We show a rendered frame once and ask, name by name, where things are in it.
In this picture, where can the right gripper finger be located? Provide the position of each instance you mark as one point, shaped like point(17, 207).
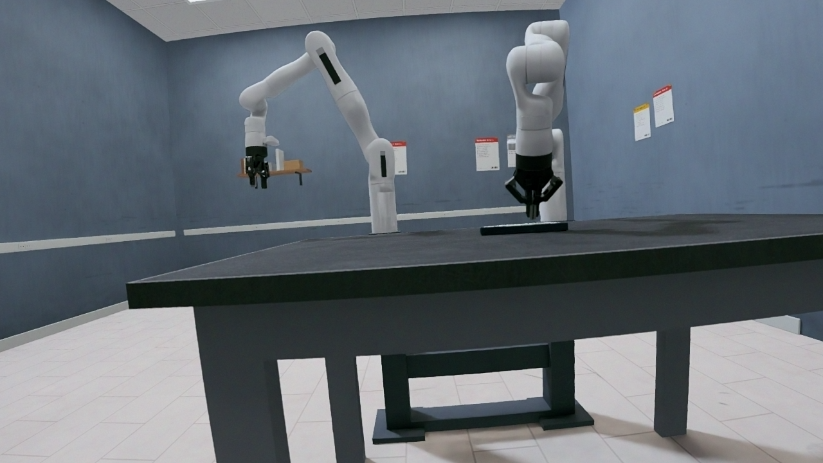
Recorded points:
point(252, 171)
point(264, 175)

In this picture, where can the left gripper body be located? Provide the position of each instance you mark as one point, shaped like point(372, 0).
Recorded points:
point(533, 167)

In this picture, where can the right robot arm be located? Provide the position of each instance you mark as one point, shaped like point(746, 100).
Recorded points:
point(321, 54)

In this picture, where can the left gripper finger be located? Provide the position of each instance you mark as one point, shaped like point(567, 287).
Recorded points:
point(527, 199)
point(539, 197)

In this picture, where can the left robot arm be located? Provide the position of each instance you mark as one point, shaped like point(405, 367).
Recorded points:
point(542, 62)

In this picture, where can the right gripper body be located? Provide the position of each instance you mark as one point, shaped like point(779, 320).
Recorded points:
point(258, 153)

